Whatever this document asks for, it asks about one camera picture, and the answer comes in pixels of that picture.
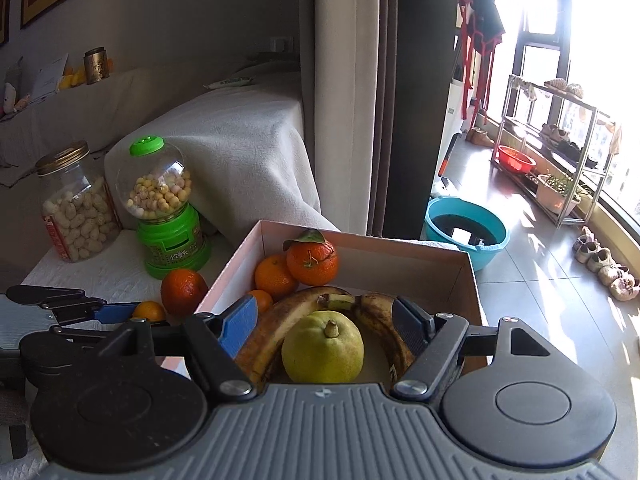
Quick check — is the brass tin can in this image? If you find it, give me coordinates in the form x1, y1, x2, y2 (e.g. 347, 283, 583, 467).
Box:
84, 47, 110, 84

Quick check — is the green candy dispenser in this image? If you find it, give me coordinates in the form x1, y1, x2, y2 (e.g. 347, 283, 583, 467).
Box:
115, 136, 210, 280

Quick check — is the grey covered sofa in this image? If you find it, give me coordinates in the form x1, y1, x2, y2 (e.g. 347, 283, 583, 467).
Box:
1, 60, 332, 245

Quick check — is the beige curtain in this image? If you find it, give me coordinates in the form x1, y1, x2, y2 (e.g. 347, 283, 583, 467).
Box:
298, 0, 398, 236

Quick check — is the teal plastic basin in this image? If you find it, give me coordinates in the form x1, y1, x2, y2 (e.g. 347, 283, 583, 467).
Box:
423, 196, 510, 271

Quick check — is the dark orange mandarin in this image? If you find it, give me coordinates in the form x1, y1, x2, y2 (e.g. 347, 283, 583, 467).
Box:
160, 269, 208, 318

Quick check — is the small orange mandarin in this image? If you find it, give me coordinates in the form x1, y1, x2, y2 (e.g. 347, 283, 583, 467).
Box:
248, 289, 273, 315

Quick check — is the white planter with greens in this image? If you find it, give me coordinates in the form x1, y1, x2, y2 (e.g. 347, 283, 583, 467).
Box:
536, 174, 582, 217

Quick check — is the red plastic basin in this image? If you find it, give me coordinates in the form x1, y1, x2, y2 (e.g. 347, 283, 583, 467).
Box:
498, 145, 536, 174

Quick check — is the small kumquat orange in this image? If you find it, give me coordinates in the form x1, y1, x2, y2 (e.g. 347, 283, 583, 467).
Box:
131, 301, 166, 323

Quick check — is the mandarin with stem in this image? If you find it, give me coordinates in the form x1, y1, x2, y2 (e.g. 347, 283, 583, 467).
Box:
283, 229, 340, 287

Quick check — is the glass jar of peanuts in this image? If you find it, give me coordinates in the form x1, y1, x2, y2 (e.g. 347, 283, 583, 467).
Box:
36, 141, 120, 262

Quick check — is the large front mandarin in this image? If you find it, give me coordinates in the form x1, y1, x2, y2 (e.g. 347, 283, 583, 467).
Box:
254, 254, 299, 301

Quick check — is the pink cardboard box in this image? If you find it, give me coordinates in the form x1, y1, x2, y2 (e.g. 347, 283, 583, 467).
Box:
159, 219, 490, 386

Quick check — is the spotted banana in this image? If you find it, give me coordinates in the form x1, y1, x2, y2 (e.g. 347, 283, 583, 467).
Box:
324, 289, 414, 385
234, 286, 356, 389

